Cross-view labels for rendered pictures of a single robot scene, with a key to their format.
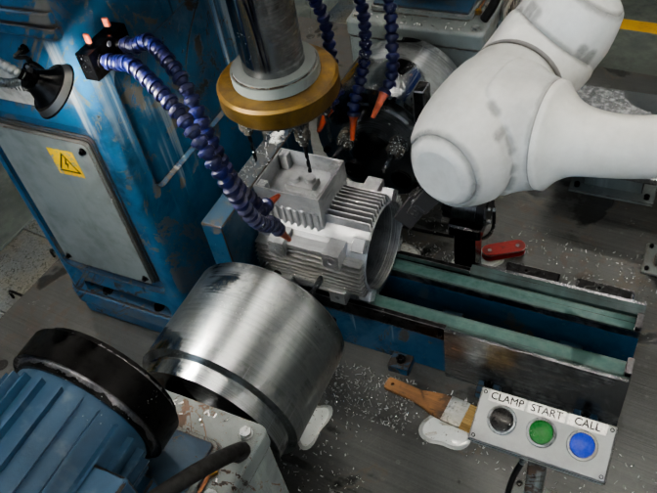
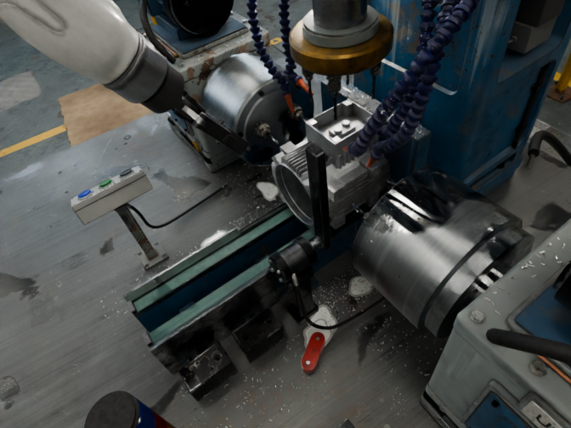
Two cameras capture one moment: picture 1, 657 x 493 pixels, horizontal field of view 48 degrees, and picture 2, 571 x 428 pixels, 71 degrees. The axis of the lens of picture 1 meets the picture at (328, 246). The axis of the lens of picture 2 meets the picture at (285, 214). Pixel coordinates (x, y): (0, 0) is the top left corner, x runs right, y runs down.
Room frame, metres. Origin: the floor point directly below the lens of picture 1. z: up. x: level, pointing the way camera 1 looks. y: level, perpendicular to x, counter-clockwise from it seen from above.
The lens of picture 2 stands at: (1.12, -0.64, 1.67)
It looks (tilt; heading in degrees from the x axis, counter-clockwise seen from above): 49 degrees down; 120
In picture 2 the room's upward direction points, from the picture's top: 11 degrees counter-clockwise
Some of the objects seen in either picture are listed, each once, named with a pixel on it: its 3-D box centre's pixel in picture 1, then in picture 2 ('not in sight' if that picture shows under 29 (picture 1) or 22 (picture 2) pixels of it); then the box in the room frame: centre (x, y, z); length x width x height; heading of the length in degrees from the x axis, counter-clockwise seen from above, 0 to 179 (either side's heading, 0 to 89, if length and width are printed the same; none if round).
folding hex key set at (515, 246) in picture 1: (503, 250); (313, 351); (0.95, -0.34, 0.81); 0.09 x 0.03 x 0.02; 88
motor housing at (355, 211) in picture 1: (330, 233); (329, 174); (0.89, -0.01, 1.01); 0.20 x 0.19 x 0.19; 56
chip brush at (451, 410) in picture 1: (439, 405); not in sight; (0.64, -0.13, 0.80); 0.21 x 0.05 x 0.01; 51
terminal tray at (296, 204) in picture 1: (302, 189); (342, 133); (0.92, 0.02, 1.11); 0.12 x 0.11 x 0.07; 56
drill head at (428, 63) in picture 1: (399, 108); (449, 261); (1.17, -0.19, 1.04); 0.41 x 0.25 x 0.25; 147
